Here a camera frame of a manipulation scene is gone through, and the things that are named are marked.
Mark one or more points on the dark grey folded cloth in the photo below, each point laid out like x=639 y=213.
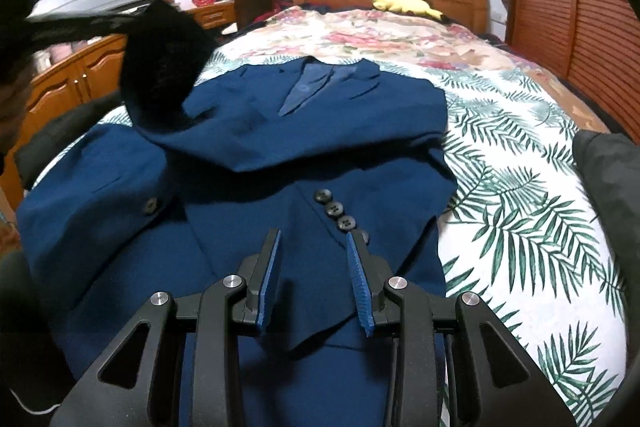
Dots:
x=605 y=177

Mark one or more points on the yellow plush toy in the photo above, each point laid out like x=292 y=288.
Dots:
x=405 y=1

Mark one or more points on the wooden desk cabinet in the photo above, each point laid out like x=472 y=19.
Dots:
x=65 y=77

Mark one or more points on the floral blanket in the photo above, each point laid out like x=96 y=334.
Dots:
x=400 y=37

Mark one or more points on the dark wooden chair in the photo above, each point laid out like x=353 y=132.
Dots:
x=257 y=2

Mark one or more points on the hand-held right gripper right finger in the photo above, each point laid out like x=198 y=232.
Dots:
x=357 y=292

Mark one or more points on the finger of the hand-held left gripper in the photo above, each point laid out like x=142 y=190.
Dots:
x=160 y=57

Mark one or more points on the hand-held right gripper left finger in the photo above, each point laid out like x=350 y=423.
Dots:
x=267 y=287

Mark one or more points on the red bowl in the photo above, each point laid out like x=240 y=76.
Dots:
x=205 y=0

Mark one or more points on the person's dark clothing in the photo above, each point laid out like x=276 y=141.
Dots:
x=25 y=332

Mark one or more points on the navy blue suit jacket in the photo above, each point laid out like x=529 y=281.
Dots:
x=225 y=187

